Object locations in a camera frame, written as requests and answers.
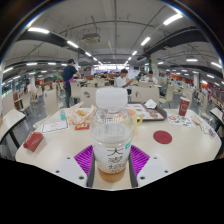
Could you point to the group of beige chairs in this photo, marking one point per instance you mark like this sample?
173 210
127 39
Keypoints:
50 101

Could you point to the person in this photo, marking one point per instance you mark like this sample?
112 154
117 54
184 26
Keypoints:
150 79
122 81
69 75

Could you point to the white dining table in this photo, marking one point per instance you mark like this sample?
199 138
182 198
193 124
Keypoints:
10 121
217 115

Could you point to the red paper cup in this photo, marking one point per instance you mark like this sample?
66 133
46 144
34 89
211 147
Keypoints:
184 107

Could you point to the dark tray with menu liner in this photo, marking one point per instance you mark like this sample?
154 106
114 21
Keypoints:
150 115

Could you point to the clear tea drink bottle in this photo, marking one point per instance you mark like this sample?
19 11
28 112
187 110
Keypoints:
111 140

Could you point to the small red wrapper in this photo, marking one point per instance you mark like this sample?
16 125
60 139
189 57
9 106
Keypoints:
195 122

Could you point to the flat round red coaster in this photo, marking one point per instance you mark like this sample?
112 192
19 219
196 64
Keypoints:
162 137

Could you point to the ceiling air conditioner unit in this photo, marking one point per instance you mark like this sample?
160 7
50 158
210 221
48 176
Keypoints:
91 38

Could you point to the small teal bottle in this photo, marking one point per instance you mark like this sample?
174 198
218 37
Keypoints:
62 115

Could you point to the red wallet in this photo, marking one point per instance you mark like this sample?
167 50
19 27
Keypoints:
33 141

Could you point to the clear plastic bag with food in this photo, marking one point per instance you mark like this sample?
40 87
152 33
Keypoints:
80 114

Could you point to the white crumpled napkin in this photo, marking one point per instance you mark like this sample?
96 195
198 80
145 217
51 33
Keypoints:
150 104

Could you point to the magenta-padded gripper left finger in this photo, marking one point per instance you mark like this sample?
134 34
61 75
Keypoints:
68 170

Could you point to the colourful printed flyer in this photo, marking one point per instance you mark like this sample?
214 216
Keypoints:
180 120

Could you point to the small red sauce packet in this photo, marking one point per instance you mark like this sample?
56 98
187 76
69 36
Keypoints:
82 126

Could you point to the beige chair with round hole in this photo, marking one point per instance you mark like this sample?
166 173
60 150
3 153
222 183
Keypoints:
87 98
146 94

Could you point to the ceiling lights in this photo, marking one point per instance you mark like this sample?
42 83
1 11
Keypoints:
172 19

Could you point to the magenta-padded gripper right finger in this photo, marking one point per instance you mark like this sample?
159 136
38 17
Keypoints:
154 170

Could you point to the clear plastic packet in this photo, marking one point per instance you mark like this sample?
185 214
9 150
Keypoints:
208 130

